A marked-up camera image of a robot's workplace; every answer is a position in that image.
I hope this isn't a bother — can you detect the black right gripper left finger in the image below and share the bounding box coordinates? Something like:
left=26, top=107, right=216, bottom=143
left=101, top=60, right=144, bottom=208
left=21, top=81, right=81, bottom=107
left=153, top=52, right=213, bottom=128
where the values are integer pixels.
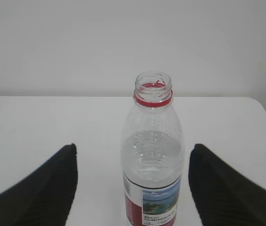
left=0, top=144, right=78, bottom=226

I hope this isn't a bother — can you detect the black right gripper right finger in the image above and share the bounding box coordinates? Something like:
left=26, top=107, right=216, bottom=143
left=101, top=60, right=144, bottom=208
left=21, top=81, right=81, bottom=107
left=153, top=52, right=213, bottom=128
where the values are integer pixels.
left=188, top=144, right=266, bottom=226

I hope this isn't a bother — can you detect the clear plastic water bottle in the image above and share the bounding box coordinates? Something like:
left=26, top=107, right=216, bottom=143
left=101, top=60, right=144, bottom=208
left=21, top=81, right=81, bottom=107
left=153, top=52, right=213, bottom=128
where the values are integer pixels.
left=121, top=71, right=185, bottom=226

